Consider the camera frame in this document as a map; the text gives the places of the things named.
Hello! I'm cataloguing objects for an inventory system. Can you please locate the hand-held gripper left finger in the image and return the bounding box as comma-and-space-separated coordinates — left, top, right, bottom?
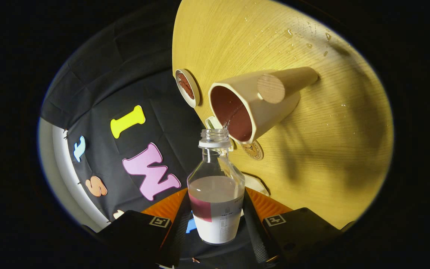
97, 188, 192, 268

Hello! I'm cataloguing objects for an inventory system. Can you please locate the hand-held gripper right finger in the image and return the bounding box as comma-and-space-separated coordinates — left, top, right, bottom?
242, 188, 344, 266

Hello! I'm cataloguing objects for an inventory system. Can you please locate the clear juice bottle pink label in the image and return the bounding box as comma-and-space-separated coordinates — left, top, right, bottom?
187, 129, 245, 245

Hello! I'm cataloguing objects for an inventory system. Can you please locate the round brown coaster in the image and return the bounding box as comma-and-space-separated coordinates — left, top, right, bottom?
241, 140, 264, 161

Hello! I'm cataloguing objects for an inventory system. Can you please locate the beige cup wooden handle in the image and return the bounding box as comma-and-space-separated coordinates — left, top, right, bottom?
208, 67, 318, 145

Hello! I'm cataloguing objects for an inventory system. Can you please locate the wooden table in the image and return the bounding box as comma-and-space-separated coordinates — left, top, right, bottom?
172, 0, 394, 229

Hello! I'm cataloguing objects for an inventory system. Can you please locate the white divided seasoning tray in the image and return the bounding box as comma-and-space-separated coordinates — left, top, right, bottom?
205, 116, 223, 130

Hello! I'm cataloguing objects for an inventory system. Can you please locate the white oval plate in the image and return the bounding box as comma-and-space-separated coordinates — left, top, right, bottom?
174, 69, 201, 108

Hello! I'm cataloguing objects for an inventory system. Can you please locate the black backdrop cloth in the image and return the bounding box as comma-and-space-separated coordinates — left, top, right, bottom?
40, 7, 275, 269

